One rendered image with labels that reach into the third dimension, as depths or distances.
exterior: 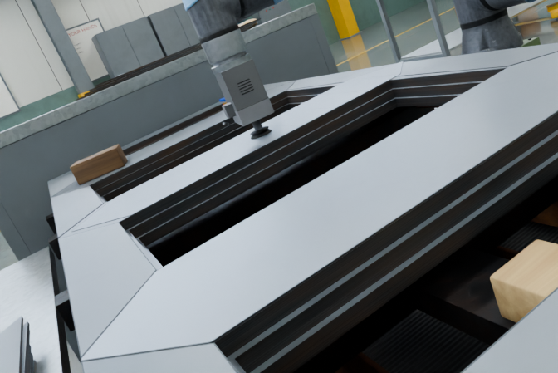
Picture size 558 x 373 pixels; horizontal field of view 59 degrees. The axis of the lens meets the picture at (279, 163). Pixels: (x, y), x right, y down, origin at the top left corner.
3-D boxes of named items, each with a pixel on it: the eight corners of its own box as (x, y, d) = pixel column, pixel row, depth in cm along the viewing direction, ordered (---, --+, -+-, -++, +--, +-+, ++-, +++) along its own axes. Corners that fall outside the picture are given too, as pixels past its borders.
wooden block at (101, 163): (79, 185, 120) (69, 167, 118) (84, 179, 125) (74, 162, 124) (124, 165, 121) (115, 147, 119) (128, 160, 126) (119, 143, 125)
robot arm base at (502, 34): (494, 45, 139) (484, 10, 137) (536, 38, 125) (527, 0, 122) (451, 65, 136) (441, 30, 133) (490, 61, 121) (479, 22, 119)
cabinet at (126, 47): (144, 135, 915) (95, 34, 863) (138, 134, 957) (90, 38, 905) (191, 113, 954) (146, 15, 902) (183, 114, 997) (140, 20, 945)
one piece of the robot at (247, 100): (191, 60, 93) (226, 139, 97) (196, 59, 84) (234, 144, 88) (237, 41, 94) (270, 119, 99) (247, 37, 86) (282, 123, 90)
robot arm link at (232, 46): (203, 43, 84) (198, 46, 92) (214, 68, 86) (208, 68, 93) (243, 26, 86) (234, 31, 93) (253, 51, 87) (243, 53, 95)
